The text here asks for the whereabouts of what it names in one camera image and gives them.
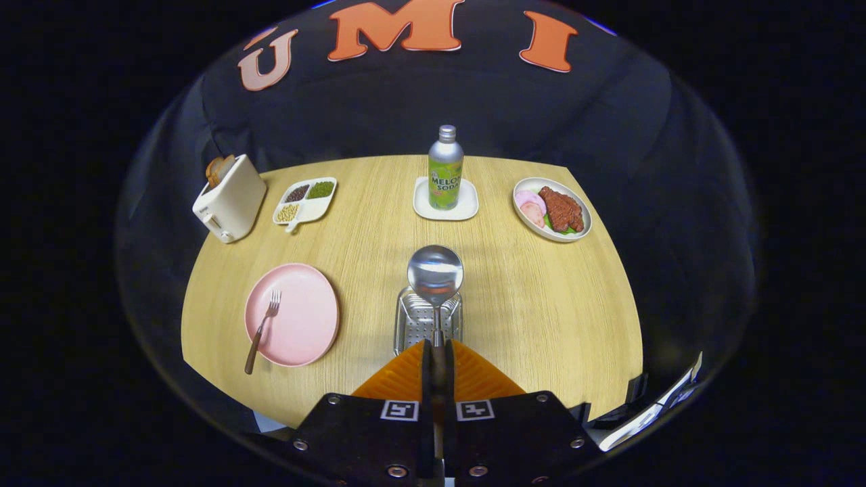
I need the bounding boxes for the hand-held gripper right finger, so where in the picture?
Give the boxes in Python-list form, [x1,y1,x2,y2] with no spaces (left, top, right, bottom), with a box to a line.
[443,340,604,487]

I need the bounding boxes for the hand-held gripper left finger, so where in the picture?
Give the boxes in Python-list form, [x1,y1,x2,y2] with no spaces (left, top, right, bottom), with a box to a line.
[267,340,437,487]

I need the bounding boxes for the wooden handled spoon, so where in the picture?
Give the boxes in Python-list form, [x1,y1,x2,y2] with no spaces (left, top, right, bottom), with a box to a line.
[407,245,465,407]

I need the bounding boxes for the wooden handled fork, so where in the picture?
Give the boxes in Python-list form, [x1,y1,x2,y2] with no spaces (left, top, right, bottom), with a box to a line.
[244,290,282,375]

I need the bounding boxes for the metal drainer basket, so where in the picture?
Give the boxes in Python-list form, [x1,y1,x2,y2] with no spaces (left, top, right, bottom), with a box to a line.
[394,287,463,357]

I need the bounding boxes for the pink plate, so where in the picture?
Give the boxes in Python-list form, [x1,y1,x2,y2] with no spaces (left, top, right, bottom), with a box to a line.
[244,263,340,367]

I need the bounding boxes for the white square coaster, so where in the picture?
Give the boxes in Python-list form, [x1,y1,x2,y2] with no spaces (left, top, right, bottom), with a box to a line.
[413,177,480,221]

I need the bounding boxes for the pink ham slices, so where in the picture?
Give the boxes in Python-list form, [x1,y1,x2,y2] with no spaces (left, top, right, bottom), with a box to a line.
[515,190,547,228]

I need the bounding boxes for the brown meat piece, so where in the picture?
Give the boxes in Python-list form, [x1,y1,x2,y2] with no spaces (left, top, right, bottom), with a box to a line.
[539,186,585,233]

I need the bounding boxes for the green soda bottle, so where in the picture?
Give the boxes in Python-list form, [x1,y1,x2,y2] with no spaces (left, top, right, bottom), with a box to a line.
[428,124,465,210]

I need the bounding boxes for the white divided snack dish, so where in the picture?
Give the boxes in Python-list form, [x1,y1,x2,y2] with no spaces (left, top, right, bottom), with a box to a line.
[273,177,338,234]

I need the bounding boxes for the white oval food plate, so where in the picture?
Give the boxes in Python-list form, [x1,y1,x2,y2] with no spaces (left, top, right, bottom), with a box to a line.
[512,177,593,243]

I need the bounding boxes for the white toaster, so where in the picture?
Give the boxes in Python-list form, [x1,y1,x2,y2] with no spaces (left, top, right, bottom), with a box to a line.
[192,154,268,244]

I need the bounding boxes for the toast slice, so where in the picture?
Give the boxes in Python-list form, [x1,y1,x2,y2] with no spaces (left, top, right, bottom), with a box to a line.
[206,155,236,189]

